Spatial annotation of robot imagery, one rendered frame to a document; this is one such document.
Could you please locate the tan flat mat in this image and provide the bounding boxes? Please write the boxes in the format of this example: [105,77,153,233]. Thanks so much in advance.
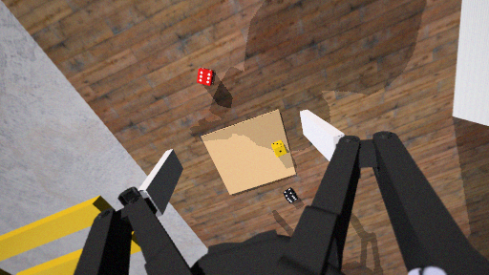
[202,110,296,195]

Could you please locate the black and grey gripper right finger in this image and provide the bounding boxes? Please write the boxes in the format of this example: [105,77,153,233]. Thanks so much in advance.
[270,110,489,275]

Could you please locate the yellow die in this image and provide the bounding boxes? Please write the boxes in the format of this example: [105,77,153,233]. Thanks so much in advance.
[271,140,287,158]

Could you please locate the black die with white pips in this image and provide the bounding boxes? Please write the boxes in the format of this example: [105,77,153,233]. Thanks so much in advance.
[284,187,298,203]

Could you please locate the red die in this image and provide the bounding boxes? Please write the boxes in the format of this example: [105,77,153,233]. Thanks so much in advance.
[197,68,214,86]

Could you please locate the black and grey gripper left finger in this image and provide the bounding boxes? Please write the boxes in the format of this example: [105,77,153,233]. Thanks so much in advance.
[74,149,193,275]

